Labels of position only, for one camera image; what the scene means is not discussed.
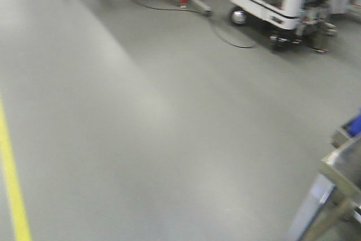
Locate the right blue plastic bin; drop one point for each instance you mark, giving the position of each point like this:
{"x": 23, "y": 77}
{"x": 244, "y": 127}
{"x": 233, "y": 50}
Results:
{"x": 354, "y": 126}

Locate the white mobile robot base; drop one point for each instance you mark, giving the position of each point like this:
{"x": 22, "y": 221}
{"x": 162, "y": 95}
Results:
{"x": 291, "y": 20}

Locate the stainless steel roller rack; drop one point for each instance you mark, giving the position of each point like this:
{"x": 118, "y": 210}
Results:
{"x": 335, "y": 193}

